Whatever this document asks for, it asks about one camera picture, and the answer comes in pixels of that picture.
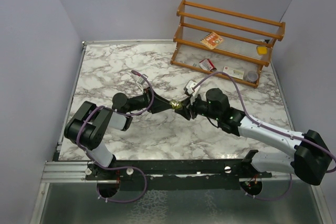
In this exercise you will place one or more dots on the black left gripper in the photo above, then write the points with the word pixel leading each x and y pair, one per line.
pixel 153 106

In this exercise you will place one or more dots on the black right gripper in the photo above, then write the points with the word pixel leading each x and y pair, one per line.
pixel 187 103

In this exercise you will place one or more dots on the clear pill bottle gold lid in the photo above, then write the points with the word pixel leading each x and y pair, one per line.
pixel 176 105

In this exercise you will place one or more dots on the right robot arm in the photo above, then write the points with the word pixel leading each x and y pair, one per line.
pixel 303 154

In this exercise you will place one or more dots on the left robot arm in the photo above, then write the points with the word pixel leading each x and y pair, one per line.
pixel 87 127

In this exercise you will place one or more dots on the red white medicine packet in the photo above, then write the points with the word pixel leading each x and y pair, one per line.
pixel 207 65

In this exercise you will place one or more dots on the white green medicine box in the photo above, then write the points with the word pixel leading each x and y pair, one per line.
pixel 235 73

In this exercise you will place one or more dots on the grey round container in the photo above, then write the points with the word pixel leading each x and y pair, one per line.
pixel 251 76

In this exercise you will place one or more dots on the orange snack packet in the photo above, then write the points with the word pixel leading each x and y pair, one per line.
pixel 212 40

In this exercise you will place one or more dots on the wooden shelf rack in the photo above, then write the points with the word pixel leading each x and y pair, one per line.
pixel 233 46

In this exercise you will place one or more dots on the yellow lid container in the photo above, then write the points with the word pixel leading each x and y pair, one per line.
pixel 261 50

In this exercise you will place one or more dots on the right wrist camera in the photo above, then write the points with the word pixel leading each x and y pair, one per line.
pixel 191 90

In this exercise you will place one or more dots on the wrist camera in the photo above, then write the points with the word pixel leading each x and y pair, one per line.
pixel 191 90
pixel 141 79

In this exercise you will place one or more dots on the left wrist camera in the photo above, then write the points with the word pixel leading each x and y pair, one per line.
pixel 141 79

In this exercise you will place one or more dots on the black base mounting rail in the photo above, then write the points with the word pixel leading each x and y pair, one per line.
pixel 177 174

